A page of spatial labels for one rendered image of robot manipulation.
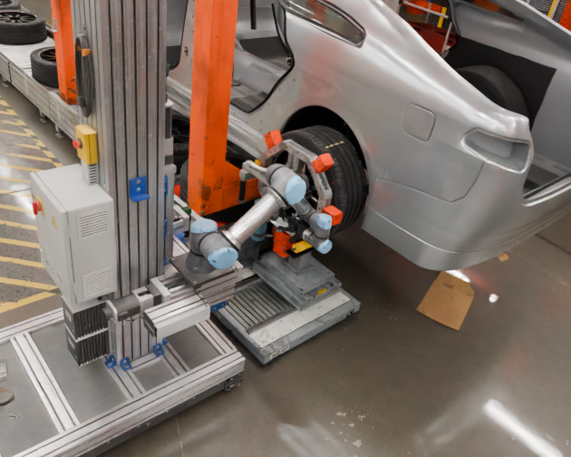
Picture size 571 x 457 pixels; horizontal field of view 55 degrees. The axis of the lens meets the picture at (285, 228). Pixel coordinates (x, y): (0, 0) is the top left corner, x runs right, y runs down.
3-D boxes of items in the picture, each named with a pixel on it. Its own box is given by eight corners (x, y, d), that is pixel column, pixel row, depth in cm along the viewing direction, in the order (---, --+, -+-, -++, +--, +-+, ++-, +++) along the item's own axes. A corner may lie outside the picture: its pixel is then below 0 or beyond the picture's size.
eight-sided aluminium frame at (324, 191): (321, 249, 318) (338, 167, 288) (313, 253, 314) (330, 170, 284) (262, 206, 349) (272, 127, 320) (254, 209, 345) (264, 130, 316)
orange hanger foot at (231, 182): (282, 190, 381) (289, 146, 362) (221, 210, 349) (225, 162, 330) (266, 180, 390) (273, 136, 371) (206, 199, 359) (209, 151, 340)
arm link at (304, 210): (251, 168, 247) (296, 219, 285) (264, 179, 240) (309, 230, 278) (268, 150, 248) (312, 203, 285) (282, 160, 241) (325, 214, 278)
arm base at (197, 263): (196, 277, 245) (197, 260, 240) (179, 259, 254) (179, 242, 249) (224, 267, 254) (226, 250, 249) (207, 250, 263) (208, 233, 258)
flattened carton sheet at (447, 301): (477, 289, 403) (479, 286, 401) (458, 332, 362) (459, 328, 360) (438, 273, 414) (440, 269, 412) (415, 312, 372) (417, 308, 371)
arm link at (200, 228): (208, 237, 256) (209, 212, 248) (222, 252, 247) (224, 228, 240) (185, 242, 249) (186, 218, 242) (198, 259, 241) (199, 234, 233)
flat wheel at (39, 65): (111, 73, 592) (110, 52, 579) (83, 93, 537) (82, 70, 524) (53, 63, 595) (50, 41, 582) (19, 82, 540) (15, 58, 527)
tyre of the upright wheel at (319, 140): (280, 188, 371) (346, 250, 340) (253, 197, 357) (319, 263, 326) (307, 103, 329) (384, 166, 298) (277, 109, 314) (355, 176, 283)
